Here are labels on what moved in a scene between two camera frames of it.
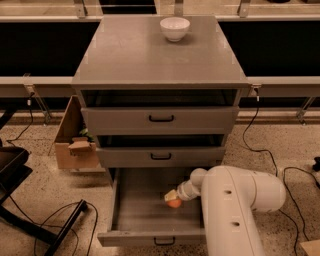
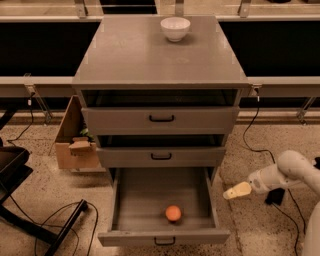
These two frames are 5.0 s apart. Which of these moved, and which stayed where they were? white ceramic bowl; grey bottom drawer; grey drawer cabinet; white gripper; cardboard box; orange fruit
Moved: white gripper; orange fruit
Stayed: grey drawer cabinet; cardboard box; white ceramic bowl; grey bottom drawer
